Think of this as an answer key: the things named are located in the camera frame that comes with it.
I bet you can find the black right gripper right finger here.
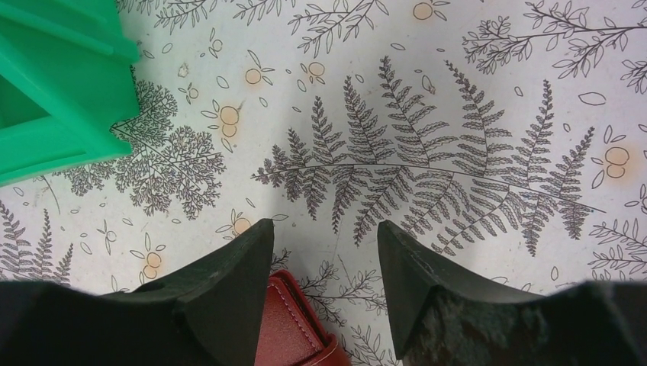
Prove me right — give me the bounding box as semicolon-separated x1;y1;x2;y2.
377;220;646;365

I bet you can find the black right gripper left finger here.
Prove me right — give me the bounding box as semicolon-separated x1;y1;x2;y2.
1;219;274;365

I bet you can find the red leather card holder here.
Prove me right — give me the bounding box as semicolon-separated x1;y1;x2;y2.
255;270;351;366

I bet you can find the floral patterned table mat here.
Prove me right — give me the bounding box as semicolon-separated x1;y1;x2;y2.
1;1;646;365

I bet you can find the green plastic bin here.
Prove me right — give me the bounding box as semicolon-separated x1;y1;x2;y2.
1;1;140;185

